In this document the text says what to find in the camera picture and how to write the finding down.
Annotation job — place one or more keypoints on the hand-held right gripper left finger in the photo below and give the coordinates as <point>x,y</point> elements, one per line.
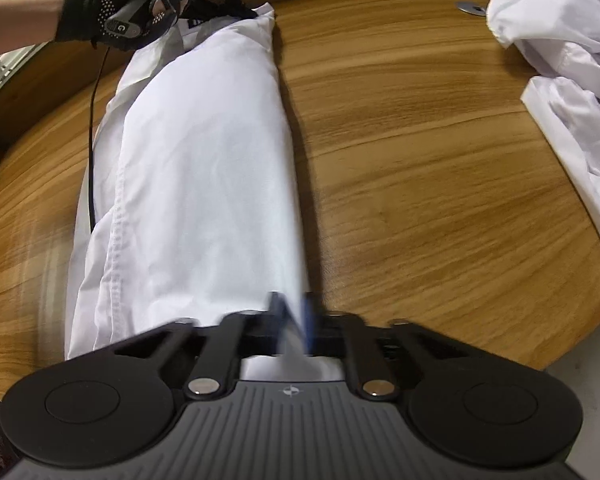
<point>278,312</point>

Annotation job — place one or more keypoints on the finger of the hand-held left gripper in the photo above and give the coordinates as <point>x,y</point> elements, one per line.
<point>230,7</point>

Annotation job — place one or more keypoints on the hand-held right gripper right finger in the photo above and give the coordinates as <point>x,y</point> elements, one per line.
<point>310,322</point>

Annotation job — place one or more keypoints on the white shirt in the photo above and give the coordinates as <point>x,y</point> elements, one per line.
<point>205,160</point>
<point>570,60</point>

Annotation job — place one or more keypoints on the person's left forearm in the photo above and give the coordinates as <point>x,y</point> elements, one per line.
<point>15,20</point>

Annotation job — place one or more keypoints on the person's left hand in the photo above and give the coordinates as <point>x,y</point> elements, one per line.
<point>87,7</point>

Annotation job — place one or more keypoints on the metal desk grommet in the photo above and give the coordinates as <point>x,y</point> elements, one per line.
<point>471,7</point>

